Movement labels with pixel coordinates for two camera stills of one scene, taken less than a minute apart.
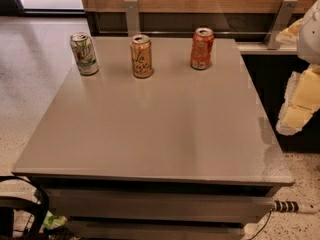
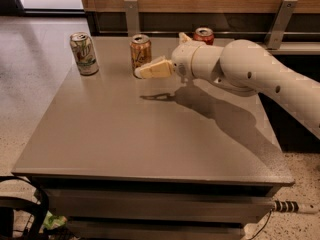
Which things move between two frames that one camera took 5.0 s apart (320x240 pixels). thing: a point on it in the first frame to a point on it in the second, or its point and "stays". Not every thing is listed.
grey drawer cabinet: [184, 154] stays
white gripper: [310, 37] to [181, 59]
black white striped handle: [285, 206] stays
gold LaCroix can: [141, 51] stays
